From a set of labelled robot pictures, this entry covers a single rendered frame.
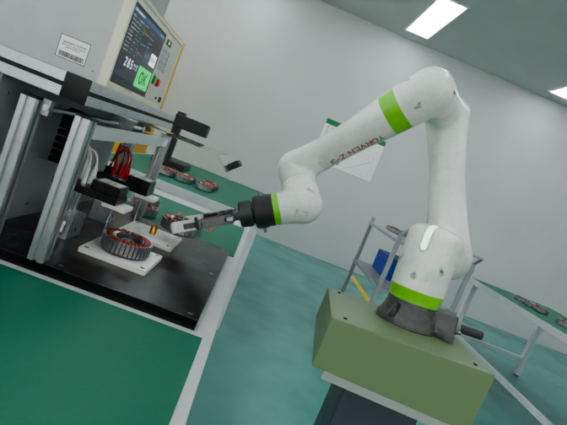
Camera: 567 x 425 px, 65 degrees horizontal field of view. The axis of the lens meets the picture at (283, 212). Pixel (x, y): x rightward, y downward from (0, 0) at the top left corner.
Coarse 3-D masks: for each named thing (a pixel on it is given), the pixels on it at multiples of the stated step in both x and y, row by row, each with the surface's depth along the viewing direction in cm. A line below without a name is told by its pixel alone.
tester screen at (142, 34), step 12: (132, 24) 92; (144, 24) 98; (132, 36) 95; (144, 36) 101; (156, 36) 108; (132, 48) 97; (144, 48) 104; (156, 48) 111; (120, 60) 93; (156, 60) 115; (132, 72) 102; (132, 84) 105
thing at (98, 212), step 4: (96, 200) 122; (96, 204) 122; (100, 204) 122; (92, 208) 122; (96, 208) 122; (100, 208) 122; (104, 208) 122; (108, 208) 122; (92, 212) 122; (96, 212) 122; (100, 212) 123; (104, 212) 123; (108, 212) 123; (116, 212) 129; (92, 216) 123; (96, 216) 123; (100, 216) 123; (104, 216) 123; (112, 216) 126; (96, 220) 123; (100, 220) 123; (104, 220) 123; (112, 220) 128
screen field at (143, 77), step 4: (140, 68) 106; (144, 68) 109; (140, 72) 107; (144, 72) 110; (148, 72) 113; (136, 76) 105; (140, 76) 108; (144, 76) 111; (148, 76) 114; (136, 80) 106; (140, 80) 109; (144, 80) 112; (148, 80) 115; (136, 84) 107; (140, 84) 110; (144, 84) 113; (140, 88) 111; (144, 88) 114
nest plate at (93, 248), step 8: (96, 240) 103; (80, 248) 95; (88, 248) 96; (96, 248) 98; (96, 256) 96; (104, 256) 96; (112, 256) 97; (152, 256) 107; (160, 256) 110; (120, 264) 96; (128, 264) 96; (136, 264) 98; (144, 264) 100; (152, 264) 102; (136, 272) 96; (144, 272) 96
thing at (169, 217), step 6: (168, 216) 124; (174, 216) 128; (180, 216) 131; (162, 222) 124; (168, 222) 122; (168, 228) 122; (180, 234) 123; (186, 234) 123; (192, 234) 124; (198, 234) 127
